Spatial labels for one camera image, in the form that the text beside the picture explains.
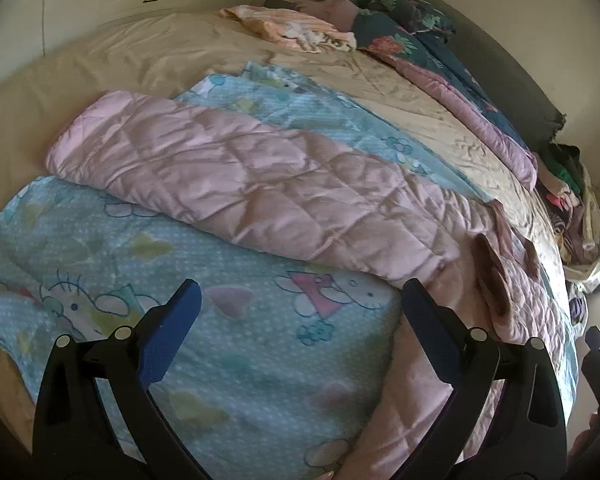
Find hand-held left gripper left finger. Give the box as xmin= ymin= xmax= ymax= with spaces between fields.
xmin=32 ymin=278 xmax=211 ymax=480

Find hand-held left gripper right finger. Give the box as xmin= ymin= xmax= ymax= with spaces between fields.
xmin=401 ymin=278 xmax=567 ymax=480

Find pink quilted comforter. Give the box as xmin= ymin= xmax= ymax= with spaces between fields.
xmin=45 ymin=90 xmax=578 ymax=480

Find bag of clothes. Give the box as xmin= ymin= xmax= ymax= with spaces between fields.
xmin=562 ymin=260 xmax=600 ymax=326

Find pile of clothes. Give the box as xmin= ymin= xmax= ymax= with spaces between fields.
xmin=537 ymin=142 xmax=600 ymax=266

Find blue cartoon print blanket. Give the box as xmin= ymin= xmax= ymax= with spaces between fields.
xmin=0 ymin=60 xmax=571 ymax=480

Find dark headboard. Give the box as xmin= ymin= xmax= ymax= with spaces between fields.
xmin=265 ymin=0 xmax=566 ymax=141

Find bed with beige sheet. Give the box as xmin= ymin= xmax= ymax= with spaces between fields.
xmin=0 ymin=7 xmax=581 ymax=461

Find dark floral quilt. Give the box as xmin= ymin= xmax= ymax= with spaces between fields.
xmin=325 ymin=0 xmax=540 ymax=191

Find peach striped cloth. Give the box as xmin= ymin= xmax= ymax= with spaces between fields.
xmin=220 ymin=5 xmax=357 ymax=54

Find pink pillow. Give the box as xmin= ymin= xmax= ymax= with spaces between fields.
xmin=300 ymin=0 xmax=361 ymax=31

